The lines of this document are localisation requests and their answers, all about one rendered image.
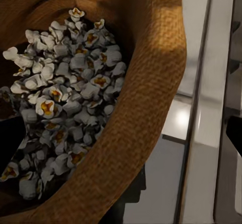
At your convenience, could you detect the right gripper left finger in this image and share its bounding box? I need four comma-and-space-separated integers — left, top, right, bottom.
0, 116, 26, 176

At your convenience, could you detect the popcorn bag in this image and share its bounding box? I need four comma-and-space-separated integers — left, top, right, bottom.
0, 0, 187, 224

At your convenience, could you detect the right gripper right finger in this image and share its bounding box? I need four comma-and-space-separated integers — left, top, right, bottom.
226, 116, 242, 156

